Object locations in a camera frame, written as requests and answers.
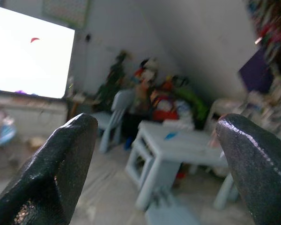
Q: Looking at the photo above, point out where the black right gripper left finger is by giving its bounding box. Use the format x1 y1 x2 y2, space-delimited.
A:
0 113 98 225

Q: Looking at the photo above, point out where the white plastic chair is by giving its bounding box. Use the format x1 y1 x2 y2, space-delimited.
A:
205 97 249 132

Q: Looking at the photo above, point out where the colourful shelf clutter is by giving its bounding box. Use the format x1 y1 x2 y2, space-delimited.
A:
247 0 281 76

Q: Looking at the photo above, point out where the small green tree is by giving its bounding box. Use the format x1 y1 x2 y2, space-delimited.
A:
95 51 130 102

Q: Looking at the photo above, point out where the light blue plastic chair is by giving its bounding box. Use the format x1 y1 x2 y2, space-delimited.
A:
93 90 136 153

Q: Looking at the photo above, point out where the light blue baby bouncer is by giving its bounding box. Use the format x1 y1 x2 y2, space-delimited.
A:
0 109 17 149

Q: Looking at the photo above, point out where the white low cabinet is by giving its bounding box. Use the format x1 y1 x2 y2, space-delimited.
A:
0 93 69 142

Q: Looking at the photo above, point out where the small white table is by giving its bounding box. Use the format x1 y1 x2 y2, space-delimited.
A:
125 120 239 211

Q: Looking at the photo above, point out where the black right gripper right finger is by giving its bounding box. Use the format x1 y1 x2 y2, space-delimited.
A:
215 113 281 225

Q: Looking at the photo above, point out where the bright white television screen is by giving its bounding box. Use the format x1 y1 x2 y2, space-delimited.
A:
0 3 76 99

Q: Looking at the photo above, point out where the green framed wall poster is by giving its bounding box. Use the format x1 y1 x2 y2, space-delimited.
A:
42 0 90 29

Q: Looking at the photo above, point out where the purple board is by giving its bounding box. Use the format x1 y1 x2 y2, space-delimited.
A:
238 46 273 94

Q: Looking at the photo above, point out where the colourful toy pile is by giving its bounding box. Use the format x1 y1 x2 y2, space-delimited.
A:
130 58 209 130

